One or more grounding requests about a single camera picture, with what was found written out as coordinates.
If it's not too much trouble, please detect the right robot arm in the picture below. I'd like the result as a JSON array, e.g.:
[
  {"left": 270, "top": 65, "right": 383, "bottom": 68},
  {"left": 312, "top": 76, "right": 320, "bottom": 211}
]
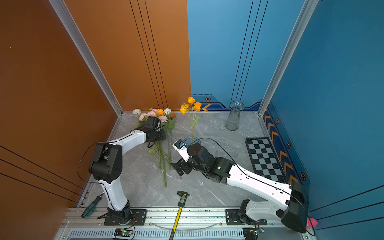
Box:
[{"left": 172, "top": 140, "right": 315, "bottom": 234}]

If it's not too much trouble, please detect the mixed flower bunch on table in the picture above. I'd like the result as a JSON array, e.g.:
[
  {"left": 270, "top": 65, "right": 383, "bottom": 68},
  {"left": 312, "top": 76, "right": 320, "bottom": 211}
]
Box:
[{"left": 133, "top": 108, "right": 176, "bottom": 187}]

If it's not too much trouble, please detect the yellow black caliper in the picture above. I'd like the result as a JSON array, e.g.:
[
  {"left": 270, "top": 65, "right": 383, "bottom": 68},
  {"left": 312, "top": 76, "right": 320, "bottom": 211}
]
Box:
[{"left": 169, "top": 191, "right": 190, "bottom": 240}]

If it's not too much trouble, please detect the right aluminium corner post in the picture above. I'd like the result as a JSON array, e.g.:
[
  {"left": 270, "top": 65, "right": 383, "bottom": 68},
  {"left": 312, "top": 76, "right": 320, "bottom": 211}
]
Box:
[{"left": 258, "top": 0, "right": 319, "bottom": 118}]

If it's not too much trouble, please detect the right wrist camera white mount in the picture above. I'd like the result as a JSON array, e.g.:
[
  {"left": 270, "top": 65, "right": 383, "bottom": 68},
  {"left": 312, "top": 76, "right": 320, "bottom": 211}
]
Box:
[{"left": 173, "top": 139, "right": 190, "bottom": 162}]

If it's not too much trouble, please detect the black white checkerboard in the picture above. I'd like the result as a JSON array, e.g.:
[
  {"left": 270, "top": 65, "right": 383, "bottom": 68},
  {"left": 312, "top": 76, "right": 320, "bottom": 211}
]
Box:
[{"left": 245, "top": 137, "right": 288, "bottom": 184}]

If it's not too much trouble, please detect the left aluminium corner post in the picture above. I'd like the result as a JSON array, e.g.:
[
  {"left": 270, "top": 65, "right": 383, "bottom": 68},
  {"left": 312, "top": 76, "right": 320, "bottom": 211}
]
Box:
[{"left": 49, "top": 0, "right": 124, "bottom": 116}]

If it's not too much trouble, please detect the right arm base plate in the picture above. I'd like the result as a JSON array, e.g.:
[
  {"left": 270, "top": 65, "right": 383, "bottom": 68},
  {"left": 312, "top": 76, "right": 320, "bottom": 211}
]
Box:
[{"left": 225, "top": 209, "right": 268, "bottom": 226}]

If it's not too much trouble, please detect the aluminium corner post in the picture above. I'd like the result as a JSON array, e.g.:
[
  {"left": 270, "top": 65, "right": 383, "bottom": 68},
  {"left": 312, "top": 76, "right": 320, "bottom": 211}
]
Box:
[
  {"left": 258, "top": 0, "right": 319, "bottom": 118},
  {"left": 49, "top": 0, "right": 124, "bottom": 116}
]

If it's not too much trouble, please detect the right green circuit board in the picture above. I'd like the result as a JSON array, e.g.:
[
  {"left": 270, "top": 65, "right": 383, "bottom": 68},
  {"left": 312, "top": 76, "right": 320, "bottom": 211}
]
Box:
[{"left": 243, "top": 228, "right": 265, "bottom": 240}]

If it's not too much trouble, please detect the pink green plush toy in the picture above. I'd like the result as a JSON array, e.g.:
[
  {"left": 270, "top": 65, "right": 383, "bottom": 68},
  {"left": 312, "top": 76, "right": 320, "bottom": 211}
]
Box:
[{"left": 307, "top": 218, "right": 318, "bottom": 230}]

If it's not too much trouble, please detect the green handled screwdriver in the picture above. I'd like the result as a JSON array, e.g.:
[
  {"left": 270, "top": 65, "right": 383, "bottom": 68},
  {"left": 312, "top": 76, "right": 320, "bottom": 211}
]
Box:
[{"left": 81, "top": 193, "right": 104, "bottom": 219}]

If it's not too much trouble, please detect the clear grey glass vase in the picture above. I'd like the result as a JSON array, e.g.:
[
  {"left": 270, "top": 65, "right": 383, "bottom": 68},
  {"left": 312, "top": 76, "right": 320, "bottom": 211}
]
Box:
[{"left": 225, "top": 101, "right": 245, "bottom": 131}]

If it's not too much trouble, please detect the aluminium front rail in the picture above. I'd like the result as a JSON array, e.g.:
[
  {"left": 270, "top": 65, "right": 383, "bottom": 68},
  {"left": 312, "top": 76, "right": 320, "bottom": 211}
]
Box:
[{"left": 54, "top": 207, "right": 316, "bottom": 240}]

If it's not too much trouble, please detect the blue purple glass vase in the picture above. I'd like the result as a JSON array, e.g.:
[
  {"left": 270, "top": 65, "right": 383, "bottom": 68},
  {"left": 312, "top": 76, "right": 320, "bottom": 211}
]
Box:
[{"left": 183, "top": 136, "right": 201, "bottom": 146}]

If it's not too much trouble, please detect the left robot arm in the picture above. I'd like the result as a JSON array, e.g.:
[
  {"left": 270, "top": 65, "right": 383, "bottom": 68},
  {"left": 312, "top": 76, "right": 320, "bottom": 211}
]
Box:
[{"left": 89, "top": 117, "right": 166, "bottom": 226}]

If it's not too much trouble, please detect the yellow poppy flower stem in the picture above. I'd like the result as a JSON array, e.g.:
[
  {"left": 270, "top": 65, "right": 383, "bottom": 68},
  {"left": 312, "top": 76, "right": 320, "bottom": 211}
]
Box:
[{"left": 180, "top": 97, "right": 202, "bottom": 138}]

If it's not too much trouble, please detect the green circuit board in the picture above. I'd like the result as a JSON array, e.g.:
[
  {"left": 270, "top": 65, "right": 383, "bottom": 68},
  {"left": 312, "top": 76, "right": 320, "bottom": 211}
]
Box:
[
  {"left": 243, "top": 228, "right": 265, "bottom": 240},
  {"left": 113, "top": 228, "right": 135, "bottom": 240}
]

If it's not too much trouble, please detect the left green circuit board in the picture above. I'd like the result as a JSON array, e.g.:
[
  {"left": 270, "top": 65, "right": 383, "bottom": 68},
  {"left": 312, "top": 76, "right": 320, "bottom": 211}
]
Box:
[{"left": 113, "top": 228, "right": 135, "bottom": 240}]

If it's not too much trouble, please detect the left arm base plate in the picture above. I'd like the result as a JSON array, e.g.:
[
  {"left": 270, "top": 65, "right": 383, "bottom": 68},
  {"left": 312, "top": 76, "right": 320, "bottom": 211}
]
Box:
[{"left": 104, "top": 208, "right": 148, "bottom": 226}]

